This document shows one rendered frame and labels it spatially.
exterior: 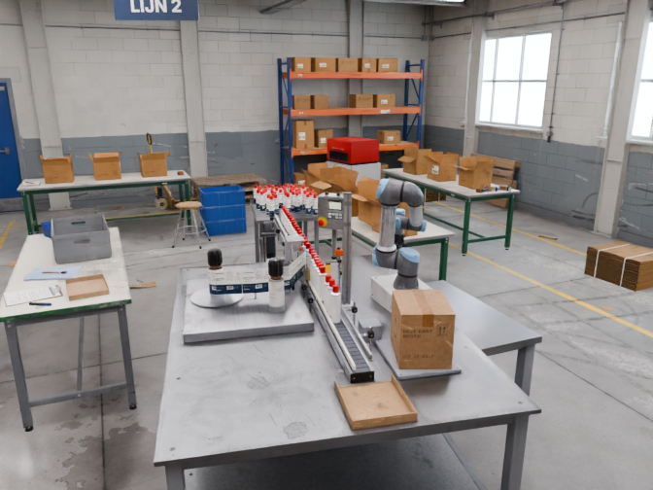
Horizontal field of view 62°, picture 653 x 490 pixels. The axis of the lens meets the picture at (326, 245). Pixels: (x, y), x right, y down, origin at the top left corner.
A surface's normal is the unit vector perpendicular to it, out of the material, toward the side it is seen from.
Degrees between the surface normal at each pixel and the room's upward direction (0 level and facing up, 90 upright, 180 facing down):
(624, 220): 90
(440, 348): 90
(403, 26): 90
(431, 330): 90
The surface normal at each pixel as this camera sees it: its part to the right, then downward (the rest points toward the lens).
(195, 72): 0.38, 0.26
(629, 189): -0.92, 0.11
